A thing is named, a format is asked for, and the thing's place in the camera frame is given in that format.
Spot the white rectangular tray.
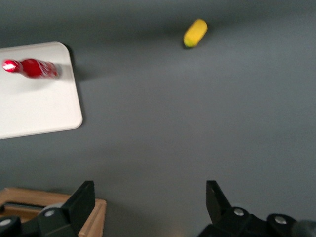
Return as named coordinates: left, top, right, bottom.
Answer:
left=0, top=41, right=83, bottom=140

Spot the black box handle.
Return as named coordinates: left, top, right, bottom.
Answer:
left=0, top=201, right=46, bottom=215

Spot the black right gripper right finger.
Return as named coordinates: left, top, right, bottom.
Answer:
left=195, top=180, right=316, bottom=237

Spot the wooden box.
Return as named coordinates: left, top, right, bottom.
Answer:
left=0, top=187, right=107, bottom=237

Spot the red coke bottle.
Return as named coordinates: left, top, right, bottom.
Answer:
left=1, top=58, right=62, bottom=79

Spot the yellow banana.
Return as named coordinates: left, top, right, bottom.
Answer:
left=183, top=19, right=208, bottom=48

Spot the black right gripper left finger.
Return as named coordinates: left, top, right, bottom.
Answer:
left=0, top=180, right=96, bottom=237

